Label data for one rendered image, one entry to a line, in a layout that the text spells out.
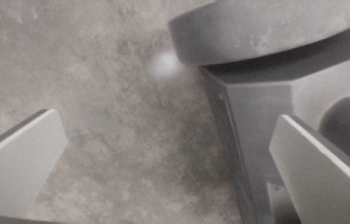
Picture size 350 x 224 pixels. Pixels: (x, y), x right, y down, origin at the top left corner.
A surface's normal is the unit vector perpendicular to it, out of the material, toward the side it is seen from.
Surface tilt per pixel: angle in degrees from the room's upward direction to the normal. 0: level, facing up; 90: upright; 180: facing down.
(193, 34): 55
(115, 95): 0
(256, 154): 45
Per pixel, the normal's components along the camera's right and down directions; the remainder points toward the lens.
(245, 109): -0.60, 0.52
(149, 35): 0.09, 0.39
